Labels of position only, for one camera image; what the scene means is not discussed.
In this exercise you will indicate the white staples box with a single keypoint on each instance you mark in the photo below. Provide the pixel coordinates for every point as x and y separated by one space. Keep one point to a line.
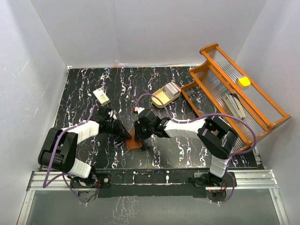
101 97

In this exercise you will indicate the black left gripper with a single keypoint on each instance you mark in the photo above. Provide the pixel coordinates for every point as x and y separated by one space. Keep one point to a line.
121 133

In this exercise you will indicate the yellow sticky note block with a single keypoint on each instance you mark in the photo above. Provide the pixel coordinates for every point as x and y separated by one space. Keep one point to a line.
243 81

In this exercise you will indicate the orange wooden tiered rack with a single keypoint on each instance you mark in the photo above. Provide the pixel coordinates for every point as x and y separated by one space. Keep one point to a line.
232 91

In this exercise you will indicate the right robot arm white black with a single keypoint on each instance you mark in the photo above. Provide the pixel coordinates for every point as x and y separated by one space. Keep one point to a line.
216 135

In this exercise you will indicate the beige oval plastic tray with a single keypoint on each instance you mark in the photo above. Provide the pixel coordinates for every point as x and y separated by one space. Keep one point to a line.
160 100

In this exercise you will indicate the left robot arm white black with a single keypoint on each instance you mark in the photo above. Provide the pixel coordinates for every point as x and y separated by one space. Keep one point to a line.
60 146

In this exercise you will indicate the black base rail with mounts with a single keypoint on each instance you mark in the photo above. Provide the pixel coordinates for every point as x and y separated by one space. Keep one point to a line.
149 182

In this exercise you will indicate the orange leather card holder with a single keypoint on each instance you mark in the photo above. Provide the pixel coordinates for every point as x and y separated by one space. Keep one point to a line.
132 144

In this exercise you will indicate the large grey black stapler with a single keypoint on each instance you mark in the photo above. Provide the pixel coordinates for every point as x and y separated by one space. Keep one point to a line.
233 103

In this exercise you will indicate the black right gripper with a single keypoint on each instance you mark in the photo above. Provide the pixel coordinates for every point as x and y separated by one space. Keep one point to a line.
139 136

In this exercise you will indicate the aluminium frame profile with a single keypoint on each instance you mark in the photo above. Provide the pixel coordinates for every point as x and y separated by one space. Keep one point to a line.
255 201

